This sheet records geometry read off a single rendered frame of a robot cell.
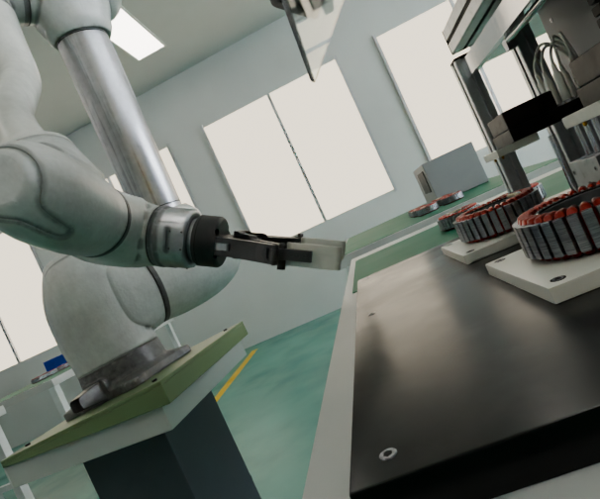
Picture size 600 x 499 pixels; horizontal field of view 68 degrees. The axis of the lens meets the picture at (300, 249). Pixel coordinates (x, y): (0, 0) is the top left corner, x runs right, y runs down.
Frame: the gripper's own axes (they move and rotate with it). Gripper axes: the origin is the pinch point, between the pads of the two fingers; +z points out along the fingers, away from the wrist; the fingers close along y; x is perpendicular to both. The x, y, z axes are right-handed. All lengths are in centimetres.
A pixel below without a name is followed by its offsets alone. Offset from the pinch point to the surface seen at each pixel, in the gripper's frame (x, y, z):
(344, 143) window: 86, -448, -24
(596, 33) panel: 34.9, -9.1, 34.1
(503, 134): 17.7, 1.1, 20.2
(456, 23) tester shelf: 37.7, -14.1, 15.2
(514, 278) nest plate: 1.7, 24.8, 15.8
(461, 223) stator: 5.8, 2.1, 16.2
